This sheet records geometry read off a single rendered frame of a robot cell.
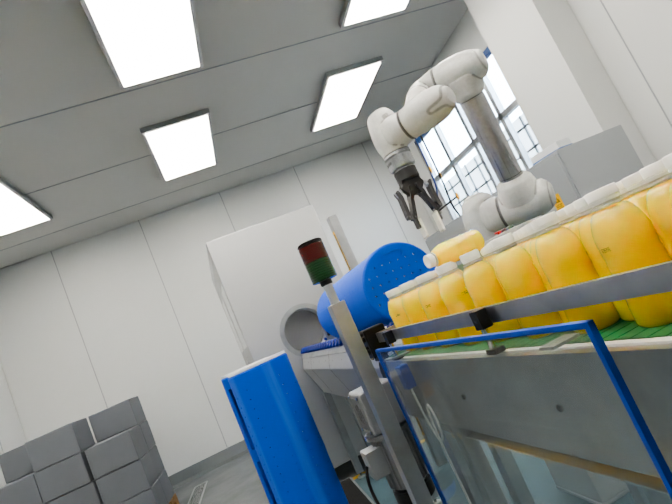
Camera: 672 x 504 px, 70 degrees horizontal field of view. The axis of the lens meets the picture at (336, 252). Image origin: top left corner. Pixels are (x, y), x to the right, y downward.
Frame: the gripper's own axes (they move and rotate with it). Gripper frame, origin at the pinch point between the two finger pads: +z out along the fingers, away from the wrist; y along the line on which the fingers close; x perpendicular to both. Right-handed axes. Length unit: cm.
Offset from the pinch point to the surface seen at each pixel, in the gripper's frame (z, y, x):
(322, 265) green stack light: 2, 46, 29
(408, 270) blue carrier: 9.5, 6.0, -17.1
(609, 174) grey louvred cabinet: 2, -167, -87
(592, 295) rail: 25, 31, 86
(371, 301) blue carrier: 14.1, 23.0, -17.2
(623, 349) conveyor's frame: 32, 32, 89
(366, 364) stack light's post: 27, 45, 28
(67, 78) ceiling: -219, 101, -201
